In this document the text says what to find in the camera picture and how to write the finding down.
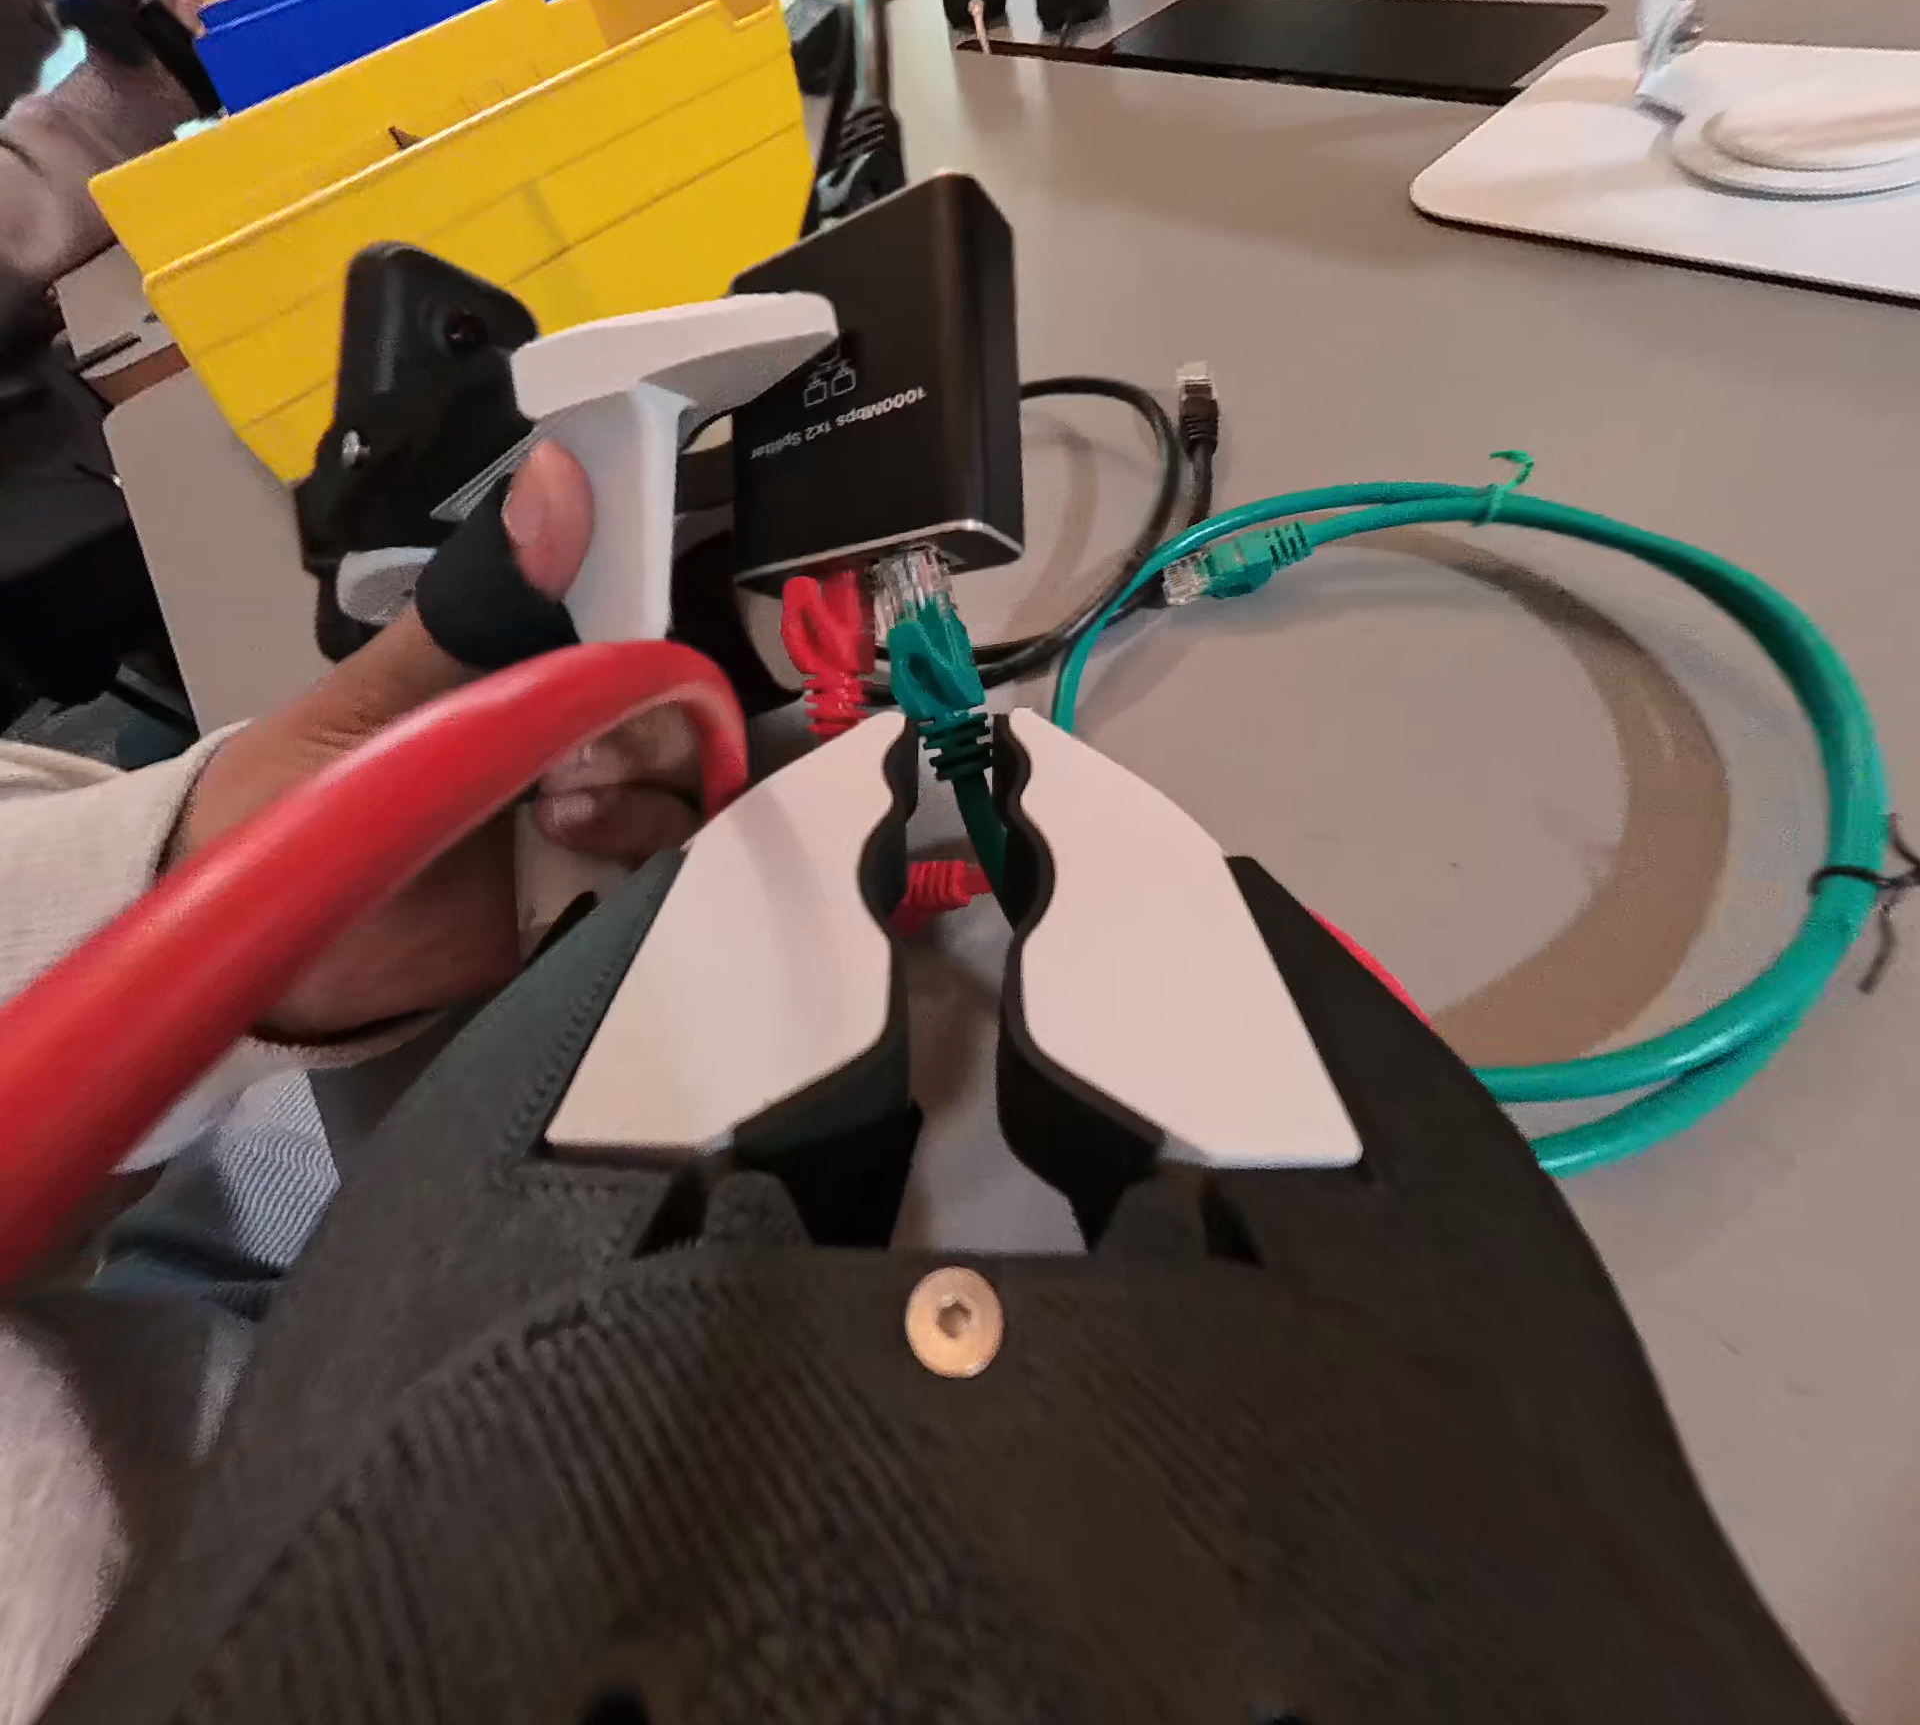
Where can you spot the person's left forearm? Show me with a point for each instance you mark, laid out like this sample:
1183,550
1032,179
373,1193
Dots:
90,825

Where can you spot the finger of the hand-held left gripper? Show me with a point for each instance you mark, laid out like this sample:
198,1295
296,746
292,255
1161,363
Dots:
382,584
630,525

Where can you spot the person's left hand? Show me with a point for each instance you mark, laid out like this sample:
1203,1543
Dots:
435,930

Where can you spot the black twist tie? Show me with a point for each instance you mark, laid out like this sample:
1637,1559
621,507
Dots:
1853,877

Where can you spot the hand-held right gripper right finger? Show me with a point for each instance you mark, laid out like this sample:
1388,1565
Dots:
1170,1004

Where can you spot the black network splitter box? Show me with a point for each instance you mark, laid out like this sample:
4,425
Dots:
930,300

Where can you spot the white desk lamp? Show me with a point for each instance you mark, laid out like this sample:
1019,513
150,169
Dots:
1575,181

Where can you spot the green twist tie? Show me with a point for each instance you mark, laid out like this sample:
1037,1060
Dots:
1505,495

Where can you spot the blue storage bin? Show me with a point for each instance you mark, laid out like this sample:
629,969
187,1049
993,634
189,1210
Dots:
375,15

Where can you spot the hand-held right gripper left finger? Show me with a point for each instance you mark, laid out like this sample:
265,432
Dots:
750,990

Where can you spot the black flat desk panel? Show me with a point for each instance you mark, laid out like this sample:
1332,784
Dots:
1351,44

